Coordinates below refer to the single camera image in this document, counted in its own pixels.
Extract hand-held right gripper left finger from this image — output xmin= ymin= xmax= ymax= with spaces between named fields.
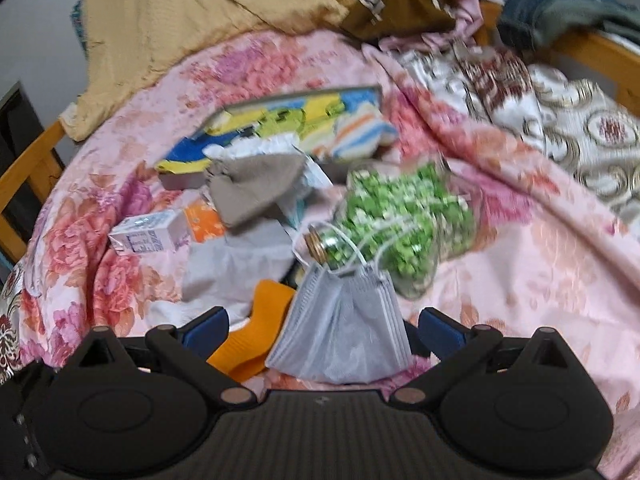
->
xmin=75 ymin=306 xmax=256 ymax=406

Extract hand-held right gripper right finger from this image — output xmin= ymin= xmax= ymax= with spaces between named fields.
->
xmin=390 ymin=306 xmax=571 ymax=406

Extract orange sock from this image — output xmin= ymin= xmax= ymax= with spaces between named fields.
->
xmin=206 ymin=280 xmax=296 ymax=383

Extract light grey sock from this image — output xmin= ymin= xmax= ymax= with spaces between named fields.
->
xmin=182 ymin=220 xmax=301 ymax=306

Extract grey face mask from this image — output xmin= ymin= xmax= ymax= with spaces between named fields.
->
xmin=265 ymin=215 xmax=416 ymax=383

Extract colourful picture tray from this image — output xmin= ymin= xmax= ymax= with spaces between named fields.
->
xmin=155 ymin=84 xmax=386 ymax=191

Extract orange white box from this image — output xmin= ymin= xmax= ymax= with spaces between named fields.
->
xmin=182 ymin=200 xmax=226 ymax=243

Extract pink floral blanket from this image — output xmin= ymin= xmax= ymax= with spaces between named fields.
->
xmin=10 ymin=27 xmax=640 ymax=480

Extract small white carton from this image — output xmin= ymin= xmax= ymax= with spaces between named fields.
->
xmin=107 ymin=210 xmax=193 ymax=256

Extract glass jar of green stars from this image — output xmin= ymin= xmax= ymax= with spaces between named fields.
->
xmin=302 ymin=162 xmax=476 ymax=301

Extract white teal crumpled wrapper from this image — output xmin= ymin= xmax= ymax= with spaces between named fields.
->
xmin=277 ymin=152 xmax=331 ymax=228

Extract white crumpled cloth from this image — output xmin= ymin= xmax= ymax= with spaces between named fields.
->
xmin=204 ymin=135 xmax=301 ymax=161

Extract white gold patterned cloth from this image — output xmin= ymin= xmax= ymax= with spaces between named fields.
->
xmin=0 ymin=280 xmax=26 ymax=386
xmin=400 ymin=45 xmax=640 ymax=226

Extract orange blue striped cloth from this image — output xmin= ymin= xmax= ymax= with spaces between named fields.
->
xmin=332 ymin=105 xmax=398 ymax=161

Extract dark door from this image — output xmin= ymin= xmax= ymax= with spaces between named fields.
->
xmin=0 ymin=80 xmax=66 ymax=261

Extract tan blanket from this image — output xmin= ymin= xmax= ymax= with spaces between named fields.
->
xmin=60 ymin=0 xmax=396 ymax=142

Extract blue jeans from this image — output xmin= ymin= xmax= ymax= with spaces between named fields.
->
xmin=497 ymin=0 xmax=640 ymax=51

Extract brown garment with white print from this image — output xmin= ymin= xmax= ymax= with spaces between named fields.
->
xmin=342 ymin=0 xmax=458 ymax=43

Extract teal patterned cloth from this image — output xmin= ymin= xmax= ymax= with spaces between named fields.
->
xmin=70 ymin=0 xmax=88 ymax=56

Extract grey drawstring pouch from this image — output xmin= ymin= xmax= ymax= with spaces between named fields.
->
xmin=202 ymin=152 xmax=308 ymax=228

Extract wooden bed frame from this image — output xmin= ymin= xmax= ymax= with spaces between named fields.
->
xmin=0 ymin=2 xmax=640 ymax=266

